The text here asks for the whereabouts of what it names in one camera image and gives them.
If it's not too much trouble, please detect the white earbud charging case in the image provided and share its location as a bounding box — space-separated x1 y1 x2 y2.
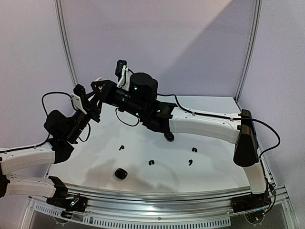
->
95 77 103 82

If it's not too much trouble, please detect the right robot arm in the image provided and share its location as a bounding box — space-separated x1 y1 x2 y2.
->
91 73 267 208

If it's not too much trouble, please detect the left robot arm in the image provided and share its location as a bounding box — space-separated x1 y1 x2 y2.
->
0 91 102 207

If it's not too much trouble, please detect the glossy black charging case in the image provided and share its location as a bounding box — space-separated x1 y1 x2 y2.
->
114 168 128 180

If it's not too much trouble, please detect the black oval charging case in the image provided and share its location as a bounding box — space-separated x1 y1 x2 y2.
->
164 133 174 142

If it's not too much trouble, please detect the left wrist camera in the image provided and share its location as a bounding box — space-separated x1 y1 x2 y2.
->
71 84 87 115

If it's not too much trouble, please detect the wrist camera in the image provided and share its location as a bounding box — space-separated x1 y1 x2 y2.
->
115 60 130 90
71 84 87 115

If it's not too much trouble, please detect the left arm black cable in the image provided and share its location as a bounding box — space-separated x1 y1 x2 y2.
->
41 92 73 115

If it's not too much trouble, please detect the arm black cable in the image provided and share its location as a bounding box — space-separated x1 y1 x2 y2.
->
41 92 73 115
157 94 281 159

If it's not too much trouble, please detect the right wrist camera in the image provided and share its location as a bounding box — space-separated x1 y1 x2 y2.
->
115 60 130 90

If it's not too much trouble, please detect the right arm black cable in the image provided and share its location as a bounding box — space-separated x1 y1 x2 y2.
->
157 94 281 159

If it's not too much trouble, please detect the aluminium front rail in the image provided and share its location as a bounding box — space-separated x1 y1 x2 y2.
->
28 183 290 215

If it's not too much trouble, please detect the left aluminium frame post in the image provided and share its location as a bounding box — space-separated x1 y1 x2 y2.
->
54 0 79 87

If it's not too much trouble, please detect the aluminium frame post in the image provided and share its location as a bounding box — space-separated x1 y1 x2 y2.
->
234 0 262 103
54 0 79 87

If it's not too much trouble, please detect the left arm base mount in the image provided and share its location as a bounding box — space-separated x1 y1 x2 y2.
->
46 192 88 212

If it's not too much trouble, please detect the right aluminium frame post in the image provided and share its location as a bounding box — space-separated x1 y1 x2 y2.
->
234 0 262 103

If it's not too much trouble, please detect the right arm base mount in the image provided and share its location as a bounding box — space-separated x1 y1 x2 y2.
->
230 193 271 213

